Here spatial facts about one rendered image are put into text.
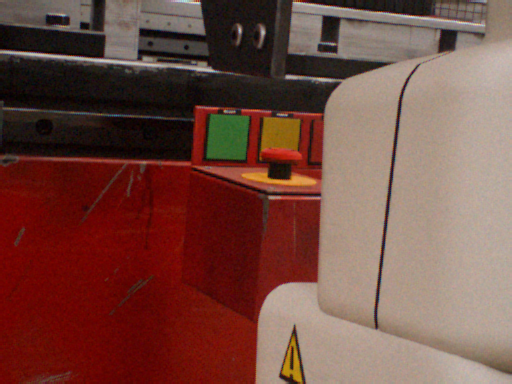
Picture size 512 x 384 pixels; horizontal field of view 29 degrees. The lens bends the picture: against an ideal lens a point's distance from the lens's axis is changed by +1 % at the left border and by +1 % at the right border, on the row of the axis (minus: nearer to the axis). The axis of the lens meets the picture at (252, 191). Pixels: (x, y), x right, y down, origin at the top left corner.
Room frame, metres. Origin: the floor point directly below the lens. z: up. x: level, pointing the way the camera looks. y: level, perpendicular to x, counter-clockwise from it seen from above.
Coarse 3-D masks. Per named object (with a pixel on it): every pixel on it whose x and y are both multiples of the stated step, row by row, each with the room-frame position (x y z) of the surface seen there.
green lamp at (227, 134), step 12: (216, 120) 0.98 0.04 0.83; (228, 120) 0.99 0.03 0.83; (240, 120) 1.00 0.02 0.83; (216, 132) 0.98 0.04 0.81; (228, 132) 0.99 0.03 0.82; (240, 132) 1.00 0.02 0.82; (216, 144) 0.98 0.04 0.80; (228, 144) 0.99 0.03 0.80; (240, 144) 1.00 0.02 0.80; (216, 156) 0.99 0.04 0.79; (228, 156) 0.99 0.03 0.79; (240, 156) 1.00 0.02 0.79
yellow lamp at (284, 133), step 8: (264, 120) 1.01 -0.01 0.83; (272, 120) 1.02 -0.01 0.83; (280, 120) 1.02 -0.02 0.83; (288, 120) 1.03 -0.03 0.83; (296, 120) 1.03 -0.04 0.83; (264, 128) 1.01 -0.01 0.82; (272, 128) 1.02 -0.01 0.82; (280, 128) 1.02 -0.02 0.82; (288, 128) 1.03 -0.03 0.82; (296, 128) 1.03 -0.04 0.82; (264, 136) 1.01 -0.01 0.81; (272, 136) 1.02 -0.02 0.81; (280, 136) 1.02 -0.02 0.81; (288, 136) 1.03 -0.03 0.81; (296, 136) 1.03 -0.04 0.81; (264, 144) 1.01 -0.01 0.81; (272, 144) 1.02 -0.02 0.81; (280, 144) 1.02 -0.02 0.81; (288, 144) 1.03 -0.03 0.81; (296, 144) 1.03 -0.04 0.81
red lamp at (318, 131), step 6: (318, 126) 1.04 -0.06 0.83; (318, 132) 1.04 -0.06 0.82; (312, 138) 1.04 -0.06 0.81; (318, 138) 1.05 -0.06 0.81; (312, 144) 1.04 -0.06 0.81; (318, 144) 1.05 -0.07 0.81; (312, 150) 1.04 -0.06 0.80; (318, 150) 1.05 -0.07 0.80; (312, 156) 1.04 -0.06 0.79; (318, 156) 1.05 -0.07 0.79
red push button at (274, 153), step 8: (264, 152) 0.92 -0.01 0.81; (272, 152) 0.91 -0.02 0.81; (280, 152) 0.91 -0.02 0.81; (288, 152) 0.91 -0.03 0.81; (296, 152) 0.92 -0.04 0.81; (264, 160) 0.92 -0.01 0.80; (272, 160) 0.91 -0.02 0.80; (280, 160) 0.91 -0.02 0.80; (288, 160) 0.91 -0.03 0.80; (296, 160) 0.91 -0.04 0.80; (272, 168) 0.92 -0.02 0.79; (280, 168) 0.92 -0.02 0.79; (288, 168) 0.92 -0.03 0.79; (272, 176) 0.92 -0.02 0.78; (280, 176) 0.92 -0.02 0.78; (288, 176) 0.92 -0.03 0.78
